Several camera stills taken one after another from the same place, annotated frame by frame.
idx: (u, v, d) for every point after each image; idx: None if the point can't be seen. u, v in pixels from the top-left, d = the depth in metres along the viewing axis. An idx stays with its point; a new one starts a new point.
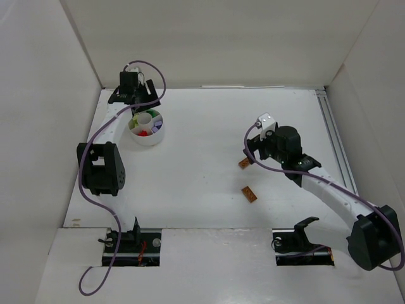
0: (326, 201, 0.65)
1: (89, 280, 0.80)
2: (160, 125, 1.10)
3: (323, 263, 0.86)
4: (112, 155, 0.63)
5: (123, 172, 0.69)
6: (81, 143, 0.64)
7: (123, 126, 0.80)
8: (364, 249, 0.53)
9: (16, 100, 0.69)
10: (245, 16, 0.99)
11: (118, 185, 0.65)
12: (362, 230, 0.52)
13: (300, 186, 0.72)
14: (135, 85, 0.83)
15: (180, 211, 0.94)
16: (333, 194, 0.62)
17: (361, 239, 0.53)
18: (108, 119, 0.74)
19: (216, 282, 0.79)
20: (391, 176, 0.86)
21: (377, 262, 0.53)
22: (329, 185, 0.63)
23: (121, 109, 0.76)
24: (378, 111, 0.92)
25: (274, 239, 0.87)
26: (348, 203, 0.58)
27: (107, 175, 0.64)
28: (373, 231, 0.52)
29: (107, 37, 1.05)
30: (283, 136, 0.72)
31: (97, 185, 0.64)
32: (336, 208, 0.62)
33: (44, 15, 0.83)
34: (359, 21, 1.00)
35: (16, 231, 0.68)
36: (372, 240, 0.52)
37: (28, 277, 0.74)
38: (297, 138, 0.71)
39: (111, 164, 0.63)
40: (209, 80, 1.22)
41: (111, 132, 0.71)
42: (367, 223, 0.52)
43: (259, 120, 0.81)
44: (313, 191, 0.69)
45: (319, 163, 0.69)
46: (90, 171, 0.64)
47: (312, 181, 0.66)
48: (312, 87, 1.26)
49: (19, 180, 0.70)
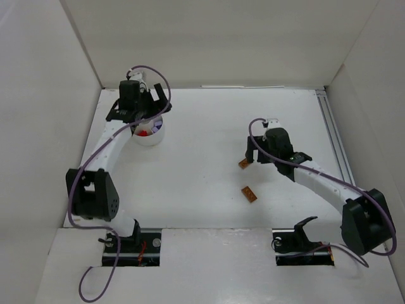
0: (318, 192, 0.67)
1: (89, 280, 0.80)
2: (160, 125, 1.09)
3: (323, 263, 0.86)
4: (103, 183, 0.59)
5: (116, 199, 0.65)
6: (70, 171, 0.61)
7: (121, 145, 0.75)
8: (355, 233, 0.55)
9: (16, 99, 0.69)
10: (245, 16, 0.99)
11: (109, 214, 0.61)
12: (352, 213, 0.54)
13: (294, 180, 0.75)
14: (135, 99, 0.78)
15: (180, 211, 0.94)
16: (323, 182, 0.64)
17: (352, 223, 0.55)
18: (103, 140, 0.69)
19: (215, 282, 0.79)
20: (391, 176, 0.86)
21: (371, 246, 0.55)
22: (319, 175, 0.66)
23: (118, 129, 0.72)
24: (378, 112, 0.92)
25: (274, 239, 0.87)
26: (338, 190, 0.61)
27: (97, 205, 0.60)
28: (362, 214, 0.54)
29: (107, 37, 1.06)
30: (274, 135, 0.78)
31: (88, 214, 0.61)
32: (328, 197, 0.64)
33: (44, 15, 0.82)
34: (359, 22, 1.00)
35: (16, 231, 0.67)
36: (362, 223, 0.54)
37: (28, 276, 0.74)
38: (285, 137, 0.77)
39: (102, 193, 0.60)
40: (209, 80, 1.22)
41: (105, 156, 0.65)
42: (356, 206, 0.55)
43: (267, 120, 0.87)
44: (305, 184, 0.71)
45: (310, 158, 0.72)
46: (80, 199, 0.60)
47: (303, 173, 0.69)
48: (312, 87, 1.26)
49: (19, 180, 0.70)
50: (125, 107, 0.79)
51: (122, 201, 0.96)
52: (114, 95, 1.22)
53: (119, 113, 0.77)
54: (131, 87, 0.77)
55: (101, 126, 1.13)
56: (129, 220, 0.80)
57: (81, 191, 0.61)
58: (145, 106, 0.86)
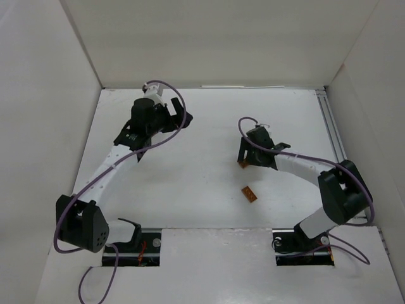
0: (299, 173, 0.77)
1: (89, 280, 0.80)
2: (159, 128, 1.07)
3: (323, 263, 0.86)
4: (90, 218, 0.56)
5: (104, 233, 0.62)
6: (62, 198, 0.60)
7: (123, 174, 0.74)
8: (333, 201, 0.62)
9: (16, 99, 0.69)
10: (245, 16, 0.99)
11: (93, 247, 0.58)
12: (326, 182, 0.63)
13: (279, 168, 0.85)
14: (145, 123, 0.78)
15: (180, 211, 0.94)
16: (301, 163, 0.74)
17: (328, 192, 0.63)
18: (104, 168, 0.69)
19: (216, 282, 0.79)
20: (391, 176, 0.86)
21: (349, 212, 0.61)
22: (297, 157, 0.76)
23: (123, 157, 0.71)
24: (379, 113, 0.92)
25: (274, 239, 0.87)
26: (313, 165, 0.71)
27: (82, 238, 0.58)
28: (336, 182, 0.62)
29: (107, 37, 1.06)
30: (253, 132, 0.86)
31: (74, 242, 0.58)
32: (307, 176, 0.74)
33: (44, 15, 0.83)
34: (359, 22, 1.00)
35: (16, 231, 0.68)
36: (337, 190, 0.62)
37: (28, 276, 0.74)
38: (263, 131, 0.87)
39: (88, 227, 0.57)
40: (209, 80, 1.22)
41: (100, 187, 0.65)
42: (330, 175, 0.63)
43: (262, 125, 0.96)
44: (288, 170, 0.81)
45: (287, 145, 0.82)
46: (67, 227, 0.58)
47: (283, 158, 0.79)
48: (312, 87, 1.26)
49: (20, 180, 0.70)
50: (135, 132, 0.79)
51: (123, 201, 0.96)
52: (114, 95, 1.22)
53: (128, 137, 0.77)
54: (143, 111, 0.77)
55: (101, 126, 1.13)
56: (128, 227, 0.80)
57: (70, 219, 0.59)
58: (159, 125, 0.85)
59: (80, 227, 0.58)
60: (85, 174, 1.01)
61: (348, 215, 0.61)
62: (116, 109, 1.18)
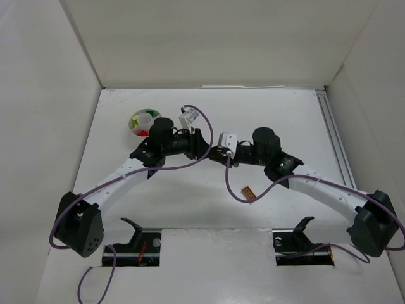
0: (317, 198, 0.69)
1: (88, 281, 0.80)
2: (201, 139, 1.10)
3: (323, 263, 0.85)
4: (90, 221, 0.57)
5: (97, 239, 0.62)
6: (68, 196, 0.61)
7: (130, 186, 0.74)
8: (369, 239, 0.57)
9: (16, 100, 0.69)
10: (245, 16, 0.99)
11: (83, 252, 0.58)
12: (365, 222, 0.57)
13: (288, 187, 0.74)
14: (162, 143, 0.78)
15: (180, 211, 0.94)
16: (325, 190, 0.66)
17: (365, 232, 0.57)
18: (114, 176, 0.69)
19: (215, 282, 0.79)
20: (391, 177, 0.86)
21: (385, 246, 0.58)
22: (318, 183, 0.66)
23: (135, 169, 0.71)
24: (379, 113, 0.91)
25: (274, 239, 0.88)
26: (343, 197, 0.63)
27: (75, 239, 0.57)
28: (373, 220, 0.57)
29: (107, 37, 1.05)
30: (264, 142, 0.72)
31: (66, 243, 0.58)
32: (329, 203, 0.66)
33: (43, 16, 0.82)
34: (359, 22, 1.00)
35: (16, 231, 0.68)
36: (375, 230, 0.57)
37: (28, 275, 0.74)
38: (276, 141, 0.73)
39: (84, 230, 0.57)
40: (209, 80, 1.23)
41: (106, 193, 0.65)
42: (367, 215, 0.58)
43: (224, 145, 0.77)
44: (303, 192, 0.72)
45: (300, 162, 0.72)
46: (64, 226, 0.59)
47: (299, 181, 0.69)
48: (312, 87, 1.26)
49: (21, 180, 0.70)
50: (151, 148, 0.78)
51: (122, 201, 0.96)
52: (114, 95, 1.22)
53: (145, 153, 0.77)
54: (161, 132, 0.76)
55: (101, 126, 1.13)
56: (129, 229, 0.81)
57: (68, 218, 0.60)
58: (180, 147, 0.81)
59: (76, 228, 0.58)
60: (85, 175, 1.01)
61: (384, 251, 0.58)
62: (116, 109, 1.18)
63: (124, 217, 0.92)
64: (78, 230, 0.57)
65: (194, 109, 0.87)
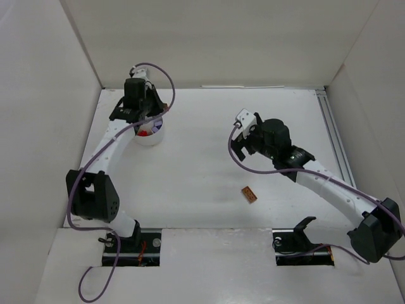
0: (323, 196, 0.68)
1: (88, 280, 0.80)
2: (161, 125, 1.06)
3: (323, 263, 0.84)
4: (103, 186, 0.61)
5: (115, 203, 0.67)
6: (71, 172, 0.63)
7: (123, 148, 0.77)
8: (371, 245, 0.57)
9: (16, 99, 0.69)
10: (245, 16, 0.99)
11: (108, 217, 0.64)
12: (370, 228, 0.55)
13: (294, 181, 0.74)
14: (140, 98, 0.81)
15: (180, 211, 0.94)
16: (334, 190, 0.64)
17: (367, 237, 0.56)
18: (105, 141, 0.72)
19: (214, 282, 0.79)
20: (391, 177, 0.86)
21: (382, 253, 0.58)
22: (328, 182, 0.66)
23: (122, 129, 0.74)
24: (379, 113, 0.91)
25: (274, 239, 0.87)
26: (352, 200, 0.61)
27: (97, 206, 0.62)
28: (378, 227, 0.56)
29: (107, 37, 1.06)
30: (272, 131, 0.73)
31: (88, 215, 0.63)
32: (336, 202, 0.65)
33: (43, 15, 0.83)
34: (359, 22, 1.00)
35: (16, 231, 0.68)
36: (378, 237, 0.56)
37: (27, 275, 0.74)
38: (286, 132, 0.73)
39: (101, 196, 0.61)
40: (209, 80, 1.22)
41: (105, 158, 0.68)
42: (375, 221, 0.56)
43: (238, 120, 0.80)
44: (310, 187, 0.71)
45: (312, 156, 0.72)
46: (80, 201, 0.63)
47: (308, 177, 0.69)
48: (312, 87, 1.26)
49: (20, 180, 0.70)
50: (129, 106, 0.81)
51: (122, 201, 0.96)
52: (114, 95, 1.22)
53: (123, 111, 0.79)
54: (137, 87, 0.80)
55: (101, 126, 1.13)
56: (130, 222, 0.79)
57: (82, 193, 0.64)
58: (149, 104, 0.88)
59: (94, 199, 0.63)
60: None
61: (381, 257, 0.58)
62: None
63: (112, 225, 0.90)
64: (96, 199, 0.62)
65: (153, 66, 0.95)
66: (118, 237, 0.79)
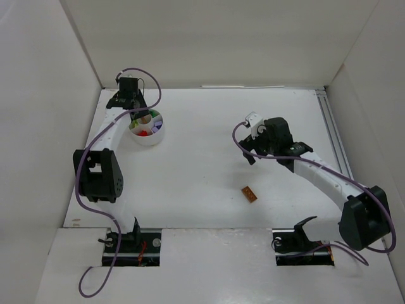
0: (317, 185, 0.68)
1: (88, 282, 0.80)
2: (160, 125, 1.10)
3: (323, 263, 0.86)
4: (110, 161, 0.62)
5: (121, 179, 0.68)
6: (78, 151, 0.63)
7: (121, 132, 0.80)
8: (355, 230, 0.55)
9: (16, 99, 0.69)
10: (244, 16, 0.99)
11: (115, 192, 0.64)
12: (352, 209, 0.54)
13: (294, 171, 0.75)
14: (133, 90, 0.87)
15: (180, 211, 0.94)
16: (324, 177, 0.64)
17: (352, 220, 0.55)
18: (105, 125, 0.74)
19: (214, 282, 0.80)
20: (392, 177, 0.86)
21: (368, 242, 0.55)
22: (320, 169, 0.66)
23: (119, 114, 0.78)
24: (379, 112, 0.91)
25: (274, 239, 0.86)
26: (340, 185, 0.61)
27: (105, 183, 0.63)
28: (362, 211, 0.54)
29: (107, 38, 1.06)
30: (273, 124, 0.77)
31: (94, 193, 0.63)
32: (327, 190, 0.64)
33: (44, 16, 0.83)
34: (359, 22, 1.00)
35: (15, 230, 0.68)
36: (361, 220, 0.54)
37: (28, 275, 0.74)
38: (285, 125, 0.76)
39: (109, 171, 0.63)
40: (209, 80, 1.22)
41: (108, 139, 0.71)
42: (358, 204, 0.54)
43: (247, 120, 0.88)
44: (307, 178, 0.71)
45: (311, 149, 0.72)
46: (87, 179, 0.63)
47: (304, 165, 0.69)
48: (312, 87, 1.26)
49: (20, 180, 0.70)
50: (124, 97, 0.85)
51: None
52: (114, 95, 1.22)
53: (118, 101, 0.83)
54: (130, 81, 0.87)
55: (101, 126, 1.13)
56: (130, 218, 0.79)
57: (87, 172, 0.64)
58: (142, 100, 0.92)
59: (101, 177, 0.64)
60: None
61: (367, 246, 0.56)
62: None
63: (110, 228, 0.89)
64: (103, 177, 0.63)
65: (137, 69, 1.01)
66: (118, 234, 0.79)
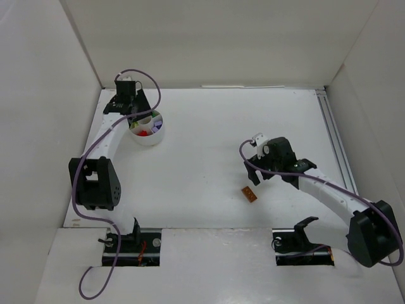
0: (323, 201, 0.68)
1: (88, 282, 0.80)
2: (160, 125, 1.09)
3: (324, 263, 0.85)
4: (106, 170, 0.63)
5: (118, 187, 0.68)
6: (74, 158, 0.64)
7: (119, 138, 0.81)
8: (364, 246, 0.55)
9: (16, 100, 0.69)
10: (244, 16, 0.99)
11: (112, 201, 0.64)
12: (359, 225, 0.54)
13: (299, 188, 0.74)
14: (131, 94, 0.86)
15: (180, 211, 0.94)
16: (330, 193, 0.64)
17: (359, 235, 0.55)
18: (102, 132, 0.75)
19: (214, 282, 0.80)
20: (392, 177, 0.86)
21: (378, 258, 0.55)
22: (325, 185, 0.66)
23: (117, 120, 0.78)
24: (379, 113, 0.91)
25: (274, 239, 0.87)
26: (345, 201, 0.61)
27: (101, 192, 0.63)
28: (369, 227, 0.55)
29: (107, 37, 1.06)
30: (274, 143, 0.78)
31: (91, 202, 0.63)
32: (332, 206, 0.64)
33: (44, 15, 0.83)
34: (359, 22, 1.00)
35: (15, 231, 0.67)
36: (369, 236, 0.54)
37: (28, 275, 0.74)
38: (286, 144, 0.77)
39: (105, 180, 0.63)
40: (209, 80, 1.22)
41: (105, 145, 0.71)
42: (365, 219, 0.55)
43: (254, 139, 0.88)
44: (312, 194, 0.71)
45: (314, 165, 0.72)
46: (83, 188, 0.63)
47: (308, 182, 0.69)
48: (312, 87, 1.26)
49: (20, 180, 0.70)
50: (122, 101, 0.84)
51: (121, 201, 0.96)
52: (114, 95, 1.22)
53: (115, 106, 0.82)
54: (128, 85, 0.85)
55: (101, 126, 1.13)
56: (130, 219, 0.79)
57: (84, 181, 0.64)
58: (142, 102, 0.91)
59: (97, 185, 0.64)
60: None
61: (377, 262, 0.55)
62: None
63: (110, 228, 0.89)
64: (100, 185, 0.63)
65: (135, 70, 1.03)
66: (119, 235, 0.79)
